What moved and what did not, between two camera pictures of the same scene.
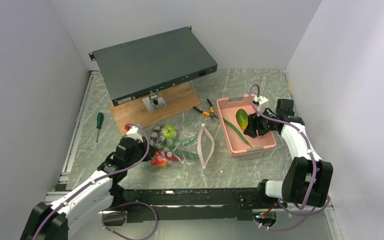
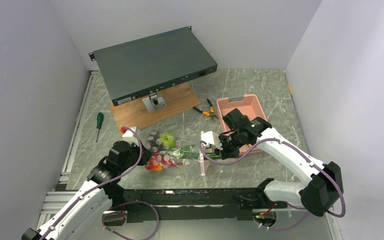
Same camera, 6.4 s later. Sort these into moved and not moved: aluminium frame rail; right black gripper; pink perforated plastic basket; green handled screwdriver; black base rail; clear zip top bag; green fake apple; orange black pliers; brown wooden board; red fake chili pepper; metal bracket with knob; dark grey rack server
Moved: red fake chili pepper; right black gripper; green fake apple; clear zip top bag
Not moved: aluminium frame rail; brown wooden board; dark grey rack server; green handled screwdriver; metal bracket with knob; black base rail; pink perforated plastic basket; orange black pliers
